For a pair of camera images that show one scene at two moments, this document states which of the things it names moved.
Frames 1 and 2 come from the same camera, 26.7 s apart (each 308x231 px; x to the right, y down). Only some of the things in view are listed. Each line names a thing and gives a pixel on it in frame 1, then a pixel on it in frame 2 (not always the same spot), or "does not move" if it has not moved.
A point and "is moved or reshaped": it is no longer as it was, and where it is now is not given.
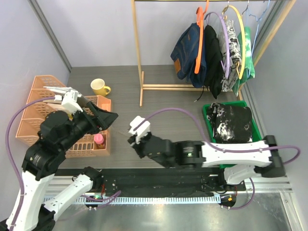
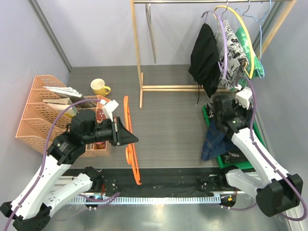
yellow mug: [98, 87] does not move
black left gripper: [101, 120] -> [120, 135]
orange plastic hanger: [199, 14] -> [130, 153]
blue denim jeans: [184, 55] -> [216, 143]
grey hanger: [121, 132] is moved or reshaped
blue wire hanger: [247, 10] -> [260, 22]
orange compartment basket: [86, 146] does not move
